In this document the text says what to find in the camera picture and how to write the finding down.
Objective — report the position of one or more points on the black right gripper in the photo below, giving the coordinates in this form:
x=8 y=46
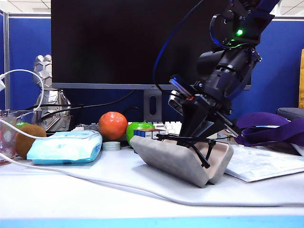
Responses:
x=209 y=102

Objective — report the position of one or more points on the black framed glasses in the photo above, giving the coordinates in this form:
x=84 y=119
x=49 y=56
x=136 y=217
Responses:
x=204 y=161

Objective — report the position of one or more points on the grey felt glasses case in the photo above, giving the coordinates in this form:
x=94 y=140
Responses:
x=166 y=164

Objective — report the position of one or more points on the black blue right robot arm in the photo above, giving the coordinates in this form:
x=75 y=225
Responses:
x=237 y=59

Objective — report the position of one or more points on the white grey mechanical keyboard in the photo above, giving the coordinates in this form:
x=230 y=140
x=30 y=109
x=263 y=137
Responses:
x=171 y=124

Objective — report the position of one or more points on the Rubik's cube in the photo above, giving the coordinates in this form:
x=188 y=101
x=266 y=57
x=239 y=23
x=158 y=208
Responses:
x=142 y=133

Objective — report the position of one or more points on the large green apple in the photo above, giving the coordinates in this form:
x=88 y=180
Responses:
x=133 y=133

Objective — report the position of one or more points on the white paper documents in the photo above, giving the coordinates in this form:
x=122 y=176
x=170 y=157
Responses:
x=261 y=164

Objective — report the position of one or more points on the orange fruit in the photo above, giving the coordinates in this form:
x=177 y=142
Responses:
x=114 y=126

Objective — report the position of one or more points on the grey fabric laptop sleeve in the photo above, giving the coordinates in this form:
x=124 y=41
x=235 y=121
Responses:
x=289 y=112

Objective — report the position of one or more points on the white tape roll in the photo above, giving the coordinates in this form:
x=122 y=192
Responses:
x=110 y=145

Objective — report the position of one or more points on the yellow paper bag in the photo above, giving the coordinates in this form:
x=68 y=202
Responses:
x=301 y=83

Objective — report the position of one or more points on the black computer monitor with stand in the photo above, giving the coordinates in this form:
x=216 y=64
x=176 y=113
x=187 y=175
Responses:
x=95 y=47

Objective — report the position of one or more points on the light blue wet wipes pack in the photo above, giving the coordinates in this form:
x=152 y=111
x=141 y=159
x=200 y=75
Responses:
x=59 y=149

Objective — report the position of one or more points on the silver angular figurine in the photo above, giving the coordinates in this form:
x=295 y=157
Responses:
x=45 y=71

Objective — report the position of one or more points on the small green apple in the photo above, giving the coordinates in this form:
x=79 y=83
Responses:
x=22 y=124

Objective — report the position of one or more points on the brown kiwi fruit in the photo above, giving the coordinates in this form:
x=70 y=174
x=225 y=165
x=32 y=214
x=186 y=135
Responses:
x=23 y=147

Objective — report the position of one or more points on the clear glass cup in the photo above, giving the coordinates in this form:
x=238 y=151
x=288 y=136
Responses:
x=6 y=142

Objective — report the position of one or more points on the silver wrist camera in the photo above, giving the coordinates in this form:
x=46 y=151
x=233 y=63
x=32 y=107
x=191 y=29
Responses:
x=174 y=102

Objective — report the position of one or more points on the grey partition post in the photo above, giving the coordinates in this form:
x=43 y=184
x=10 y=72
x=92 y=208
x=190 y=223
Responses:
x=7 y=59

